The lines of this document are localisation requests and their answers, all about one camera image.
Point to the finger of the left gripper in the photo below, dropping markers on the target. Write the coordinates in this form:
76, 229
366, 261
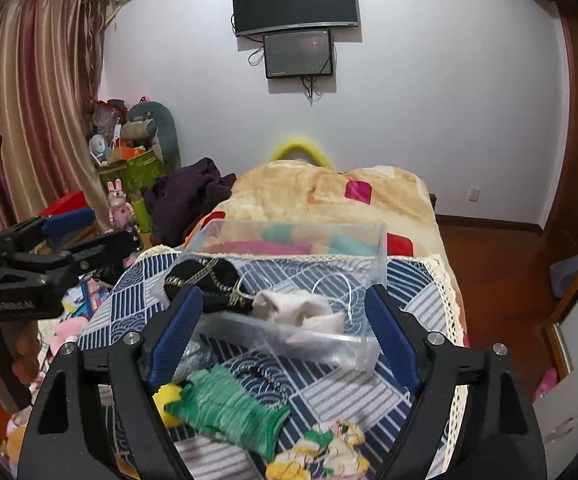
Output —
102, 257
23, 237

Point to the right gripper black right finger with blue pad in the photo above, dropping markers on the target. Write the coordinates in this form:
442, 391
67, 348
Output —
498, 436

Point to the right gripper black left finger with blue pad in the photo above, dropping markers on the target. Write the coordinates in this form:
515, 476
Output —
66, 435

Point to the yellow felt ball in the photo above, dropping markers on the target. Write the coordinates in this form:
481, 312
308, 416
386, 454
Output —
167, 394

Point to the green knitted glove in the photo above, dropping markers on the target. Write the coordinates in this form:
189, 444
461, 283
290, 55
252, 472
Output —
214, 403

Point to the black sock with chain pattern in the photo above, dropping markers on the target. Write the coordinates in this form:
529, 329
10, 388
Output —
218, 280

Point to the yellow green patterned sock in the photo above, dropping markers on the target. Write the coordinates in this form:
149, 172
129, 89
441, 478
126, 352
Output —
326, 451

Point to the white fluffy sock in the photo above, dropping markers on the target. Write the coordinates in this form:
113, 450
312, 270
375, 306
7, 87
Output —
298, 309

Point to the clear plastic storage box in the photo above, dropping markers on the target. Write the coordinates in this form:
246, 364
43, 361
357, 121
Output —
336, 260

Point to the person's left hand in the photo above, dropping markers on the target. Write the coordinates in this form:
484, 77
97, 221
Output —
26, 367

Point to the red blue box stack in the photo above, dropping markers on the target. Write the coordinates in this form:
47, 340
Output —
64, 204

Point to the pink bunny toy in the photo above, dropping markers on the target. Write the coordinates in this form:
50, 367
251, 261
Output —
121, 212

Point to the green cardboard box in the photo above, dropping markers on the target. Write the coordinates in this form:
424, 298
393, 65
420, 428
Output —
135, 174

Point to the dark purple clothing pile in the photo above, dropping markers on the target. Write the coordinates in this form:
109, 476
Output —
177, 201

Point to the grey green plush toy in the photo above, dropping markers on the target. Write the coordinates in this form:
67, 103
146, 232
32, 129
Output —
151, 124

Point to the striped red beige curtain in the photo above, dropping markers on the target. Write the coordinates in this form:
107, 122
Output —
51, 54

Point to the beige patchwork blanket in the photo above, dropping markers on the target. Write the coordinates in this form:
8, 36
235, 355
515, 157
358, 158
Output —
293, 191

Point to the yellow hoop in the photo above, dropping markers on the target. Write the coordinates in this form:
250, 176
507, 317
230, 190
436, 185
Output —
301, 149

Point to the wall power socket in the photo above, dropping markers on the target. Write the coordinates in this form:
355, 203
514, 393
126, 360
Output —
473, 195

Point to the small wall monitor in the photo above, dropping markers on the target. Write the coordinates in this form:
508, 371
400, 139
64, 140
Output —
303, 53

